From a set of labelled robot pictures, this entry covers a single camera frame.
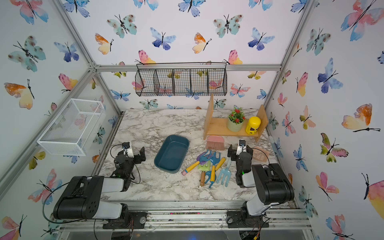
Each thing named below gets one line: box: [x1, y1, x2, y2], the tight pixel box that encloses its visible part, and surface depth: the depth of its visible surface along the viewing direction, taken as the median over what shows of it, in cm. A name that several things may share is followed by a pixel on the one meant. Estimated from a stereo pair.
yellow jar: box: [245, 116, 262, 135], surface depth 93 cm
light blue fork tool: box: [216, 158, 232, 188], surface depth 91 cm
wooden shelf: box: [203, 93, 269, 142], surface depth 101 cm
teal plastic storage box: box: [154, 134, 190, 174], surface depth 98 cm
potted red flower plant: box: [226, 107, 246, 132], surface depth 93 cm
